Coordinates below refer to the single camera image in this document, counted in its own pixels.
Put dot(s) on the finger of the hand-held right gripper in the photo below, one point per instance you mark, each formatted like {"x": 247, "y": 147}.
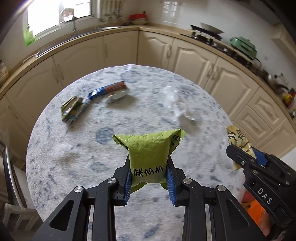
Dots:
{"x": 245, "y": 160}
{"x": 260, "y": 157}

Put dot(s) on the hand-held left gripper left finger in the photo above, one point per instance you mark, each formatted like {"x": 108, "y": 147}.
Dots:
{"x": 126, "y": 187}

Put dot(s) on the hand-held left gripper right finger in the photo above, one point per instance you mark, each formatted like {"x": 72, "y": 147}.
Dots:
{"x": 170, "y": 187}

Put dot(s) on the yellow-olive snack packet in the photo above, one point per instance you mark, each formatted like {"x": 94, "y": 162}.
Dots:
{"x": 237, "y": 139}

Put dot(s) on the light green snack packet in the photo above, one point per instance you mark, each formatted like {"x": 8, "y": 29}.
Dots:
{"x": 148, "y": 153}

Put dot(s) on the clear plastic wrap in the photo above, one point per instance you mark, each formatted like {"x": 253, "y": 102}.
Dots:
{"x": 174, "y": 100}

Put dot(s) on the silver foil wrapper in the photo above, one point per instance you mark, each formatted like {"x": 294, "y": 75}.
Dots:
{"x": 116, "y": 96}

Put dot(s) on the dark green snack packet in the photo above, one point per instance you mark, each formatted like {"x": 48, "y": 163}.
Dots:
{"x": 71, "y": 110}

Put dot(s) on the brown and blue snack wrapper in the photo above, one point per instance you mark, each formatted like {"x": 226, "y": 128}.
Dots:
{"x": 108, "y": 89}

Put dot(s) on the orange plastic bag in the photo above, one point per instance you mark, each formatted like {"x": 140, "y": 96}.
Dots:
{"x": 256, "y": 210}

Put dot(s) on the cream cabinet drawer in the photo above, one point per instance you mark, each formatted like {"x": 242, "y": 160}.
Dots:
{"x": 246, "y": 133}
{"x": 268, "y": 106}
{"x": 256, "y": 121}

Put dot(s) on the row of condiment bottles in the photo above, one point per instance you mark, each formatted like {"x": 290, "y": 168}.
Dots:
{"x": 289, "y": 97}

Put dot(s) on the white plastic stool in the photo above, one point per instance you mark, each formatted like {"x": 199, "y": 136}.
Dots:
{"x": 20, "y": 216}

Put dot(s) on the cream lower kitchen cabinets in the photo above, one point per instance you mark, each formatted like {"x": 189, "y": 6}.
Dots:
{"x": 189, "y": 62}

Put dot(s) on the green electric cooker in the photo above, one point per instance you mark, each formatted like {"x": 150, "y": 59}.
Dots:
{"x": 244, "y": 46}

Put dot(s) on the chair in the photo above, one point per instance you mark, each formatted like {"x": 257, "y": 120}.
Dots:
{"x": 10, "y": 176}

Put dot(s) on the steel wok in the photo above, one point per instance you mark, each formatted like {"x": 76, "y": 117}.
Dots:
{"x": 211, "y": 27}

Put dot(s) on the stainless steel sink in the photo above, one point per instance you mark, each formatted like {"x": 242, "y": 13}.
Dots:
{"x": 99, "y": 29}

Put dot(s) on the small dark lid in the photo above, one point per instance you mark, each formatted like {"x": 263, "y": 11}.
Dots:
{"x": 126, "y": 23}

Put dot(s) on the white bowl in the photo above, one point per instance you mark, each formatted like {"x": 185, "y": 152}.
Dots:
{"x": 139, "y": 22}

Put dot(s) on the steel sink faucet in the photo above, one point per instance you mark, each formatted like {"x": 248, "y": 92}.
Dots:
{"x": 73, "y": 26}

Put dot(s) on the red plastic container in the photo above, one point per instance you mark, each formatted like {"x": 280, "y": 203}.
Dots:
{"x": 138, "y": 16}

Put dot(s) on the green bottle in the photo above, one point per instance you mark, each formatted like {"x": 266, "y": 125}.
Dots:
{"x": 29, "y": 37}

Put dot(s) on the brown cloth on faucet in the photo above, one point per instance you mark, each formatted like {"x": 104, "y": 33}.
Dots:
{"x": 67, "y": 12}

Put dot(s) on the kitchen window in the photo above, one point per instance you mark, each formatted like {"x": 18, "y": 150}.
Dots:
{"x": 57, "y": 14}

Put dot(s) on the white double wall socket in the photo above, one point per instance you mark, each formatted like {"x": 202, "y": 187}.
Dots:
{"x": 282, "y": 78}

